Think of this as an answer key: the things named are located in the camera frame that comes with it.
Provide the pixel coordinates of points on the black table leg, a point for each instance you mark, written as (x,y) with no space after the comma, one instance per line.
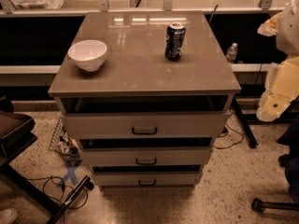
(249,134)

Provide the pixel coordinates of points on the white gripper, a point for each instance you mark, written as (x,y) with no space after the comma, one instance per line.
(289,32)

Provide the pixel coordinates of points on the white shoe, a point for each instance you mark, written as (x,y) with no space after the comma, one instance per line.
(8,216)

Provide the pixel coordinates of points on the grey drawer cabinet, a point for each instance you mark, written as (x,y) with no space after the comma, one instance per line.
(137,78)

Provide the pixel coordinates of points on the clear plastic water bottle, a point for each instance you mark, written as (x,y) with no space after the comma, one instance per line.
(231,53)

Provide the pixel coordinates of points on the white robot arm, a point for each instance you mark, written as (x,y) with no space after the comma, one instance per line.
(285,26)

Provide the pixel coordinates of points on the white ceramic bowl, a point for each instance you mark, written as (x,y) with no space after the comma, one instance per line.
(88,55)

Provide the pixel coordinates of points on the grey drawer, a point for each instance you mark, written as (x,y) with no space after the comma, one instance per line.
(145,156)
(147,180)
(144,125)

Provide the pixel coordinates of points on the dark blue soda can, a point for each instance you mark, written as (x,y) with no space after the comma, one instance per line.
(175,33)

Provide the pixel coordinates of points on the wire mesh basket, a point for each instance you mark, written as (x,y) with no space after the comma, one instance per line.
(62,145)

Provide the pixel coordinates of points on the blue tape cross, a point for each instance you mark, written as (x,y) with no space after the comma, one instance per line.
(71,167)

